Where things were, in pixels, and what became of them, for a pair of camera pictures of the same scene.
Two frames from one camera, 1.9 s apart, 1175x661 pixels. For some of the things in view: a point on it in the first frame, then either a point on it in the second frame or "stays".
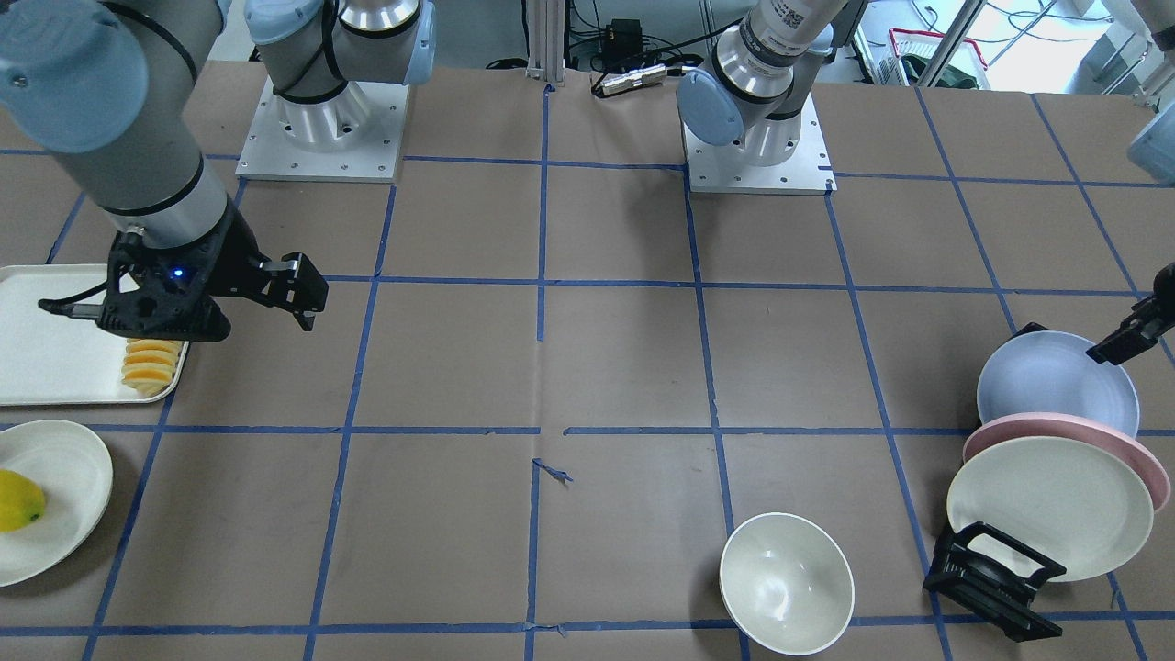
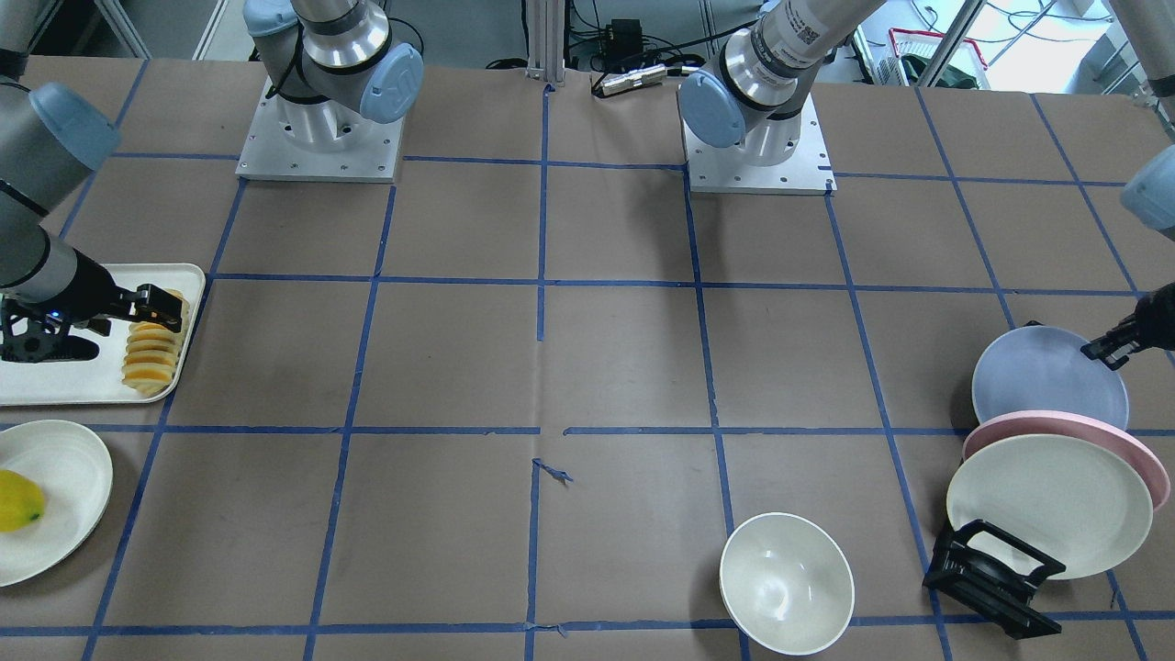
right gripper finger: [306, 319] -> [159, 307]
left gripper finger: [1119, 347] stays
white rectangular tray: [50, 357] stays
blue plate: [1053, 372] stays
